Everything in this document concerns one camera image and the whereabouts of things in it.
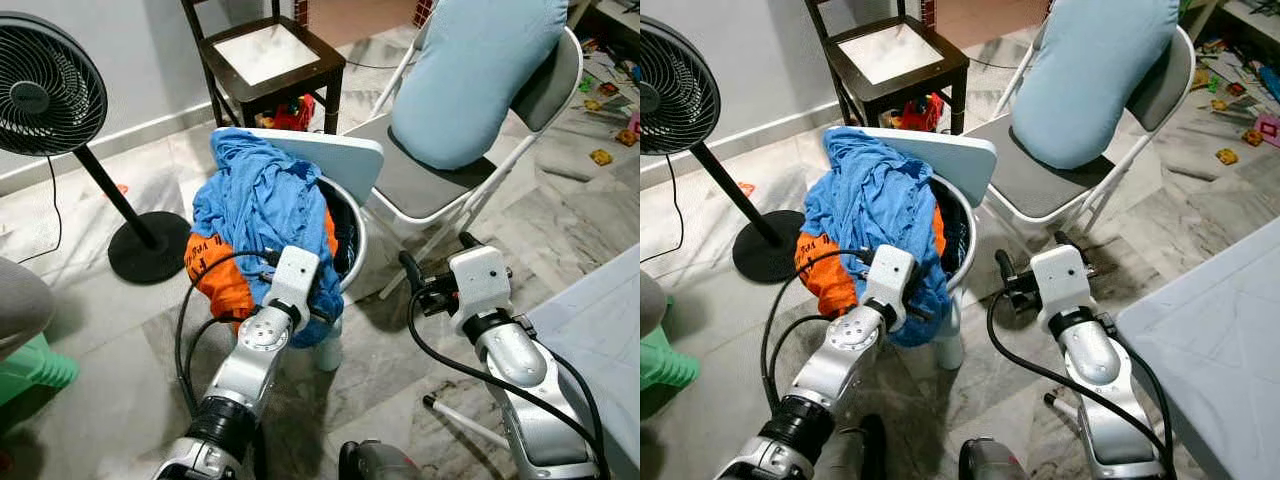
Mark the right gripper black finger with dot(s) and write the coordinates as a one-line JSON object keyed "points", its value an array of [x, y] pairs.
{"points": [[1064, 241], [470, 241], [1004, 268], [411, 270]]}

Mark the blue shirt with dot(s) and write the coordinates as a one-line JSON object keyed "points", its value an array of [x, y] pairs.
{"points": [[870, 200], [255, 200]]}

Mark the orange shirt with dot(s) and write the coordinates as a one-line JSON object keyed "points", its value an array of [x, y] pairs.
{"points": [[825, 280], [215, 280]]}

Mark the yellow toy block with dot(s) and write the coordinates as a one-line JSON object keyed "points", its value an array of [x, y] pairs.
{"points": [[1225, 157], [600, 157]]}

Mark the pale blue folding table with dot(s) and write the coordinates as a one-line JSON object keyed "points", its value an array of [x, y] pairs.
{"points": [[1220, 340], [600, 330]]}

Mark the grey robot right leg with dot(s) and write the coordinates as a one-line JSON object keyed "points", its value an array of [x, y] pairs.
{"points": [[995, 462], [378, 462]]}

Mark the pale blue pillow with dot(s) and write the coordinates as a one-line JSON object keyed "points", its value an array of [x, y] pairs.
{"points": [[470, 80], [1090, 80]]}

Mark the grey rounded object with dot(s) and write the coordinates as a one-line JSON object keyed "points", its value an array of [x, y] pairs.
{"points": [[652, 305], [22, 305]]}

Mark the green plastic stool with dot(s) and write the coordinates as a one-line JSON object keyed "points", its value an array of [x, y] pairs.
{"points": [[35, 370], [668, 362]]}

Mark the dark wooden chair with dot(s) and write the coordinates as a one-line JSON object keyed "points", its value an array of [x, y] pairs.
{"points": [[265, 52], [890, 52]]}

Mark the black standing fan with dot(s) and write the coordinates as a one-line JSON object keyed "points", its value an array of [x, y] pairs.
{"points": [[45, 95], [675, 95]]}

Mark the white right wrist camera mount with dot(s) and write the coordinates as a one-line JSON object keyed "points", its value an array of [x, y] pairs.
{"points": [[480, 280], [1060, 280]]}

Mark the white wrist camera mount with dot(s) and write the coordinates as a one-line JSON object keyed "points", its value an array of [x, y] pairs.
{"points": [[890, 275], [480, 280], [295, 275], [1060, 280]]}

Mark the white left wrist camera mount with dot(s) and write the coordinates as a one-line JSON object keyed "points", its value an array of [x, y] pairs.
{"points": [[295, 275], [890, 275]]}

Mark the grey folding chair white frame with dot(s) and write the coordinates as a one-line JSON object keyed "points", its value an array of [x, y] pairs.
{"points": [[1030, 185], [420, 185]]}

